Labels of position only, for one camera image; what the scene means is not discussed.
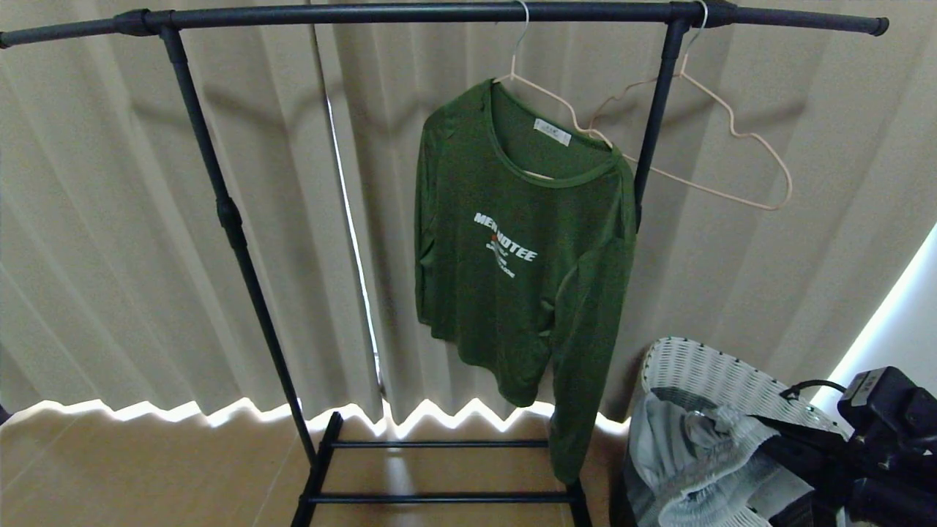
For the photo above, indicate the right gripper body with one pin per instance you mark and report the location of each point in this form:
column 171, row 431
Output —
column 812, row 454

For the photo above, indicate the blue-grey garment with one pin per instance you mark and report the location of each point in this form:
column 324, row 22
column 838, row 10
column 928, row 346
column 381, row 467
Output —
column 681, row 454

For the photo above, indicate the pink clothes hanger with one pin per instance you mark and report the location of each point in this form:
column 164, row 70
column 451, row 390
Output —
column 556, row 99
column 732, row 199

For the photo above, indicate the green long-sleeved shirt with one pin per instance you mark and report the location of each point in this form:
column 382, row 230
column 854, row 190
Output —
column 512, row 307

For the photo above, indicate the white laundry basket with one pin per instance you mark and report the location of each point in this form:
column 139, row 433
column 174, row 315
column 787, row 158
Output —
column 710, row 373

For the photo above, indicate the black clothes rack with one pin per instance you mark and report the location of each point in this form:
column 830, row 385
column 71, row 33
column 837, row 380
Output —
column 439, row 12

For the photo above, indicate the beige curtain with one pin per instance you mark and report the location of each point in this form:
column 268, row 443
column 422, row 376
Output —
column 146, row 219

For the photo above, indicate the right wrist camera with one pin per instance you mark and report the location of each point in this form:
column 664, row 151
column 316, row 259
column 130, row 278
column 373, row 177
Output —
column 878, row 399

